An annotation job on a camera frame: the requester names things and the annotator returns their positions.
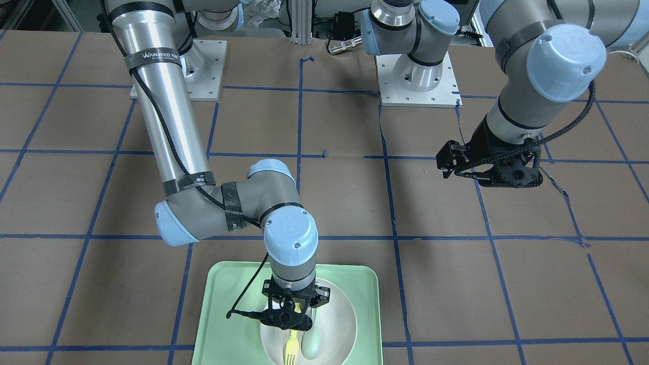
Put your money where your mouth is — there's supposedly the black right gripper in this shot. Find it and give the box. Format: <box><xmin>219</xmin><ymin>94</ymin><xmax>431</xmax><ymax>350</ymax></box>
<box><xmin>262</xmin><ymin>279</ymin><xmax>331</xmax><ymax>309</ymax></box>

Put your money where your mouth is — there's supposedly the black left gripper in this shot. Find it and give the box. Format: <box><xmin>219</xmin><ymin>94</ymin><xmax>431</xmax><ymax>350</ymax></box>
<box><xmin>436</xmin><ymin>118</ymin><xmax>528</xmax><ymax>178</ymax></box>

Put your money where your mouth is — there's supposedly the yellow plastic fork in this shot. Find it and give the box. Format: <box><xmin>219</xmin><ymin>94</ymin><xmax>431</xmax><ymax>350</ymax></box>
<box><xmin>283</xmin><ymin>330</ymin><xmax>301</xmax><ymax>364</ymax></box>

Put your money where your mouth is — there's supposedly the white round plate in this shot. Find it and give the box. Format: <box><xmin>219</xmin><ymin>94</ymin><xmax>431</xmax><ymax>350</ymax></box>
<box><xmin>260</xmin><ymin>277</ymin><xmax>357</xmax><ymax>364</ymax></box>

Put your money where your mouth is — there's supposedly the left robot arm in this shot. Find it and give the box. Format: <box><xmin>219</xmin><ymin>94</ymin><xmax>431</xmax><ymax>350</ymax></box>
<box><xmin>360</xmin><ymin>1</ymin><xmax>647</xmax><ymax>188</ymax></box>

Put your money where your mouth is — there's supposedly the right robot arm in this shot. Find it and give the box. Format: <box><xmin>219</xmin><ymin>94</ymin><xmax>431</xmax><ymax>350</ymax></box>
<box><xmin>100</xmin><ymin>1</ymin><xmax>330</xmax><ymax>310</ymax></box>

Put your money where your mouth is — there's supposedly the teal plastic spoon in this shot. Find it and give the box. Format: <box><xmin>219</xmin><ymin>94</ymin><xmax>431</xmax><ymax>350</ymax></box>
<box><xmin>301</xmin><ymin>309</ymin><xmax>321</xmax><ymax>360</ymax></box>

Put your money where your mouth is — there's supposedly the light green tray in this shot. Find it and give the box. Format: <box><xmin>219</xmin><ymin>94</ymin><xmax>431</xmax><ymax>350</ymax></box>
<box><xmin>192</xmin><ymin>261</ymin><xmax>383</xmax><ymax>365</ymax></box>

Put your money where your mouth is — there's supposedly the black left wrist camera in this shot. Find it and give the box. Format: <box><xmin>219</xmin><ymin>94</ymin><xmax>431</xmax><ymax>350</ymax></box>
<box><xmin>454</xmin><ymin>137</ymin><xmax>543</xmax><ymax>189</ymax></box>

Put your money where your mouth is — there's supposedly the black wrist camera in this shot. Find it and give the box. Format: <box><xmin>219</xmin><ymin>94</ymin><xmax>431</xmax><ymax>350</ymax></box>
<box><xmin>226</xmin><ymin>302</ymin><xmax>313</xmax><ymax>331</ymax></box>
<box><xmin>454</xmin><ymin>137</ymin><xmax>543</xmax><ymax>189</ymax></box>

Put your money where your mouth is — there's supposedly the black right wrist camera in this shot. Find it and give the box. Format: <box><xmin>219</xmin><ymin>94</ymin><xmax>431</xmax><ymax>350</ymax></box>
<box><xmin>226</xmin><ymin>302</ymin><xmax>313</xmax><ymax>331</ymax></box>

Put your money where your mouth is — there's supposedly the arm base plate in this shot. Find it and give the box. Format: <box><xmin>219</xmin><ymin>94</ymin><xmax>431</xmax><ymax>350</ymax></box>
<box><xmin>130</xmin><ymin>40</ymin><xmax>228</xmax><ymax>102</ymax></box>
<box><xmin>375</xmin><ymin>53</ymin><xmax>463</xmax><ymax>108</ymax></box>

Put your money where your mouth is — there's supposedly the aluminium frame post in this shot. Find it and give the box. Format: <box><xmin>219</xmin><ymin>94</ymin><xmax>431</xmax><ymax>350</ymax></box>
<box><xmin>287</xmin><ymin>1</ymin><xmax>315</xmax><ymax>47</ymax></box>

